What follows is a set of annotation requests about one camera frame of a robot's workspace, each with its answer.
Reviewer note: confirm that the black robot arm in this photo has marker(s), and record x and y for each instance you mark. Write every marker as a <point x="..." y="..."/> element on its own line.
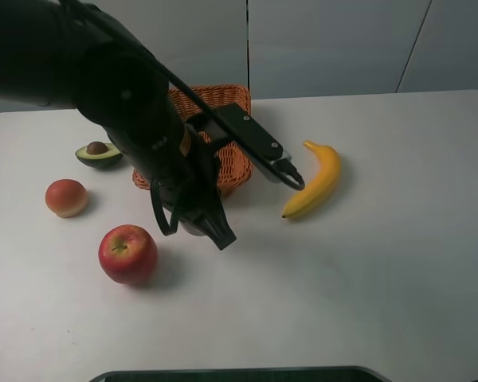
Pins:
<point x="68" y="54"/>

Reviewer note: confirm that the round bread bun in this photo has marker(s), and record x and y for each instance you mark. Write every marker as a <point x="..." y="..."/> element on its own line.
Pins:
<point x="66" y="198"/>

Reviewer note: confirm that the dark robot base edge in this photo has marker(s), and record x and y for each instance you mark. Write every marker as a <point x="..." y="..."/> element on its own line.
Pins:
<point x="328" y="373"/>

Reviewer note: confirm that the yellow banana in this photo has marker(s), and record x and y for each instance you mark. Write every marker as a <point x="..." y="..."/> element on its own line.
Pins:
<point x="320" y="187"/>

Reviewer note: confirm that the orange wicker basket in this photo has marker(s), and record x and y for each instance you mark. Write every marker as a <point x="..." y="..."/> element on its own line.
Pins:
<point x="236" y="168"/>

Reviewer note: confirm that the halved avocado with pit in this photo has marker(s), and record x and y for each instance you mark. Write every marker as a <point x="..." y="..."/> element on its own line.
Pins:
<point x="99" y="155"/>

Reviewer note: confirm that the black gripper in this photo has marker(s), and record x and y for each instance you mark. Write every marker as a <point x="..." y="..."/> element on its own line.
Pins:
<point x="181" y="164"/>

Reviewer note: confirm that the red apple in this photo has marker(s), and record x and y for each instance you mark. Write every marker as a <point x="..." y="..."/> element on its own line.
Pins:
<point x="128" y="255"/>

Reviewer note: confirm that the transparent grey plastic cup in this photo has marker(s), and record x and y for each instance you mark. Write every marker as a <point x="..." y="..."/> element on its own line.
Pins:
<point x="191" y="228"/>

